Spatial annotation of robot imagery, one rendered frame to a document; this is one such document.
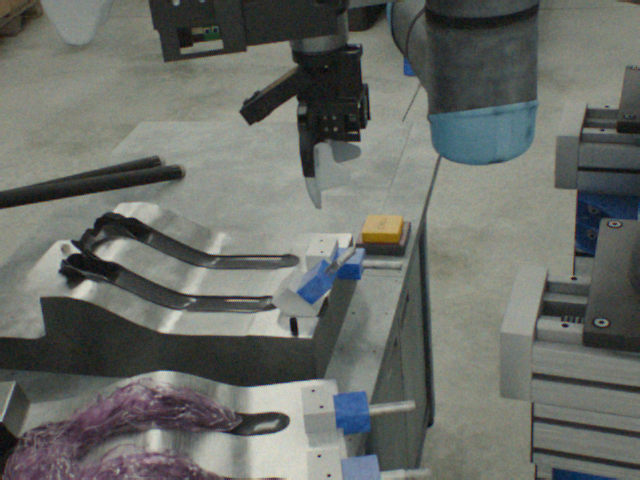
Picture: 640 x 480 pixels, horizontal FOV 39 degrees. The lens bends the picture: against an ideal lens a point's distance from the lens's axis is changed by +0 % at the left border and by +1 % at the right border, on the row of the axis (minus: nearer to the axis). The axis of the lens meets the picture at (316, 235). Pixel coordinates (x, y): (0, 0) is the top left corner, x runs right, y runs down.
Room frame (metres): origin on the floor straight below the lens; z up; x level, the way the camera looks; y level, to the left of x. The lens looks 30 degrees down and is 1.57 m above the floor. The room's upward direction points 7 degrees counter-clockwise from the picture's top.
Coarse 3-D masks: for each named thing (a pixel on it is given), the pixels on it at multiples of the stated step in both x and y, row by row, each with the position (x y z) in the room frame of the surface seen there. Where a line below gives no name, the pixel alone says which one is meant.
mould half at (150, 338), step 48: (192, 240) 1.20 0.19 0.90; (240, 240) 1.20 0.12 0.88; (288, 240) 1.18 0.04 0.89; (48, 288) 1.05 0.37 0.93; (96, 288) 1.04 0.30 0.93; (192, 288) 1.08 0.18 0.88; (240, 288) 1.06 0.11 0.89; (336, 288) 1.06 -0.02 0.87; (0, 336) 1.05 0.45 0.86; (48, 336) 1.03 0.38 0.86; (96, 336) 1.01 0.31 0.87; (144, 336) 0.99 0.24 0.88; (192, 336) 0.97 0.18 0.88; (240, 336) 0.95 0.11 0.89; (288, 336) 0.93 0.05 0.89; (336, 336) 1.03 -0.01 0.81; (240, 384) 0.95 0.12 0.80
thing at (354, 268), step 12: (312, 240) 1.12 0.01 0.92; (324, 240) 1.12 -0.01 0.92; (336, 240) 1.11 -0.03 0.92; (312, 252) 1.09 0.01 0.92; (324, 252) 1.08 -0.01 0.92; (336, 252) 1.10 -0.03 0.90; (360, 252) 1.09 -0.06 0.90; (312, 264) 1.08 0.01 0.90; (348, 264) 1.07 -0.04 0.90; (360, 264) 1.07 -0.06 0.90; (372, 264) 1.07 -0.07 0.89; (384, 264) 1.07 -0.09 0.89; (396, 264) 1.06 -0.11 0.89; (348, 276) 1.07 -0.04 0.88; (360, 276) 1.06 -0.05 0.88
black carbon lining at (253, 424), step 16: (240, 416) 0.83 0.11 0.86; (256, 416) 0.83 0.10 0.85; (272, 416) 0.83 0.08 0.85; (0, 432) 0.80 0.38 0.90; (224, 432) 0.79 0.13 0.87; (240, 432) 0.81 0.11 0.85; (256, 432) 0.81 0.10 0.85; (272, 432) 0.80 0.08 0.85; (0, 448) 0.80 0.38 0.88; (0, 464) 0.78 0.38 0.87
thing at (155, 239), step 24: (120, 216) 1.21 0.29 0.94; (72, 240) 1.12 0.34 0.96; (96, 240) 1.16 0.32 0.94; (144, 240) 1.18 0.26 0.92; (168, 240) 1.18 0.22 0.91; (72, 264) 1.17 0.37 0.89; (96, 264) 1.10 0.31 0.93; (192, 264) 1.14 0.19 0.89; (216, 264) 1.15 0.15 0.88; (240, 264) 1.14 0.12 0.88; (264, 264) 1.13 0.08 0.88; (288, 264) 1.11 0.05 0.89; (144, 288) 1.07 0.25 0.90; (192, 312) 1.02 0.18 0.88; (216, 312) 1.01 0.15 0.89; (240, 312) 1.00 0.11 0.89
